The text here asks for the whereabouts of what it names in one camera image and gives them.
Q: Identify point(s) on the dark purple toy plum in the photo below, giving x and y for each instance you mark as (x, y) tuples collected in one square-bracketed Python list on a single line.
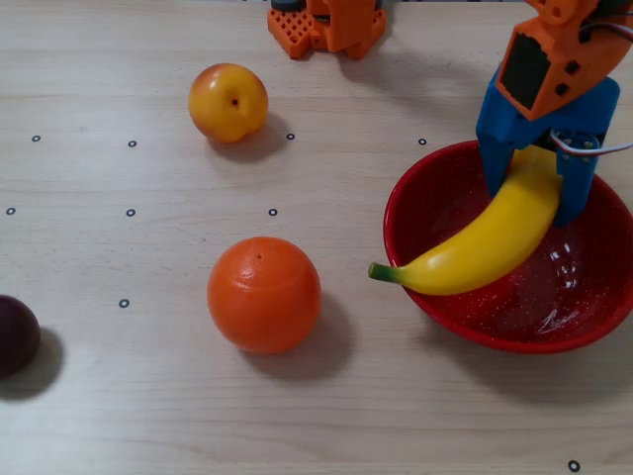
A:
[(17, 336)]

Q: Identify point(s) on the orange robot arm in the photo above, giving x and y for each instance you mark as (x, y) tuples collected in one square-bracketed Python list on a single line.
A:
[(569, 54)]

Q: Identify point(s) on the yellow toy banana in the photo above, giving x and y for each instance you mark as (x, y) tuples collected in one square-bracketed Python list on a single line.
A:
[(484, 247)]

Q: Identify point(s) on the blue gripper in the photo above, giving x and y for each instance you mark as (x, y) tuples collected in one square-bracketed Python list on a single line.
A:
[(496, 130)]

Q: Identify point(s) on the orange robot base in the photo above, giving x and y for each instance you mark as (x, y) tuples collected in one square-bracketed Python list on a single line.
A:
[(346, 25)]

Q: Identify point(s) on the orange toy fruit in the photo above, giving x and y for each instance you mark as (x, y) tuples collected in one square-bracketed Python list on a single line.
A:
[(264, 297)]

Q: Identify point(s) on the yellow red toy peach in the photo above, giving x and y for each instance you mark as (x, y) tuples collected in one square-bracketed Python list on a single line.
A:
[(227, 104)]

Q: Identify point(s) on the red speckled bowl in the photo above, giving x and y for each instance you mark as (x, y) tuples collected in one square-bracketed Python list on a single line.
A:
[(494, 321)]

